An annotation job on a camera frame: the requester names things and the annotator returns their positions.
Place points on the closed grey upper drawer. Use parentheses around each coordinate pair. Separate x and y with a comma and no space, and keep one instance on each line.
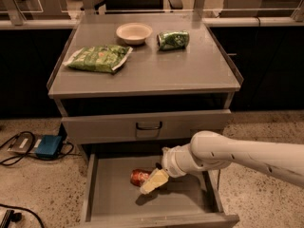
(122,127)

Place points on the black drawer handle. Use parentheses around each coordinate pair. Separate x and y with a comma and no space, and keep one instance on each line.
(149,126)

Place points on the blue box on floor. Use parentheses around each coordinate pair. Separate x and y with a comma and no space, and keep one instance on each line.
(48,147)

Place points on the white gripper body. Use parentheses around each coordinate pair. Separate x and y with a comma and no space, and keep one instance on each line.
(171,164)

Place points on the grey drawer cabinet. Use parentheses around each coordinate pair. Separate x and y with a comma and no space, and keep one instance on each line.
(198,77)

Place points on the clear glass barrier panel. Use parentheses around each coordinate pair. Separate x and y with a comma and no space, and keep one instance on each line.
(18,12)

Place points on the grey flat floor device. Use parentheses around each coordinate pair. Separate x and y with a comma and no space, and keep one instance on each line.
(25,143)

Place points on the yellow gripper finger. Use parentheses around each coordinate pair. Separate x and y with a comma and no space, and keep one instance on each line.
(157,178)

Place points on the green chip bag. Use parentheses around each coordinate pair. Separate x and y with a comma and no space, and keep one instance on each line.
(104,59)

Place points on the white paper bowl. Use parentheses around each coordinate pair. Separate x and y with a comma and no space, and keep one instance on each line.
(134,33)

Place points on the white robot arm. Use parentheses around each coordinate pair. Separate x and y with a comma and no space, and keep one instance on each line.
(211,151)

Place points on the black device bottom left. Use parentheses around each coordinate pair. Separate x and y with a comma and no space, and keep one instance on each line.
(9,217)

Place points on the green soda can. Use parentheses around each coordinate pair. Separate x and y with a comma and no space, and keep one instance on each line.
(170,40)

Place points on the open grey lower drawer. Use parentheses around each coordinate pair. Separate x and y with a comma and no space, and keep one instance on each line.
(112,201)

